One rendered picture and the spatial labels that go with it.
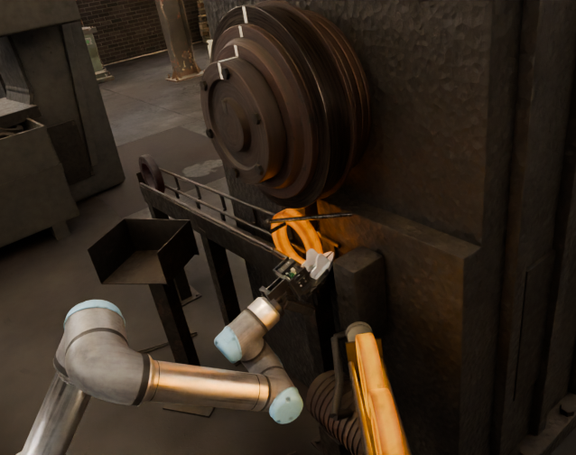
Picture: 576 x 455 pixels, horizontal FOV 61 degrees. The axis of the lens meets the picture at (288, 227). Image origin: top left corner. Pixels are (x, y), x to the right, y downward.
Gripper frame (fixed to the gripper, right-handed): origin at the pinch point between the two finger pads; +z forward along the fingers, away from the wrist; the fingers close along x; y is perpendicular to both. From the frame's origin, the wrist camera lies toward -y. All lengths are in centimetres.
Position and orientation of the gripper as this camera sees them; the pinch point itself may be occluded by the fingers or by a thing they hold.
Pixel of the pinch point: (330, 257)
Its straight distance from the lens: 125.5
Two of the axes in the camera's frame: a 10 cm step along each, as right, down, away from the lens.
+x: -5.9, -3.1, 7.4
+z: 7.1, -6.4, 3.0
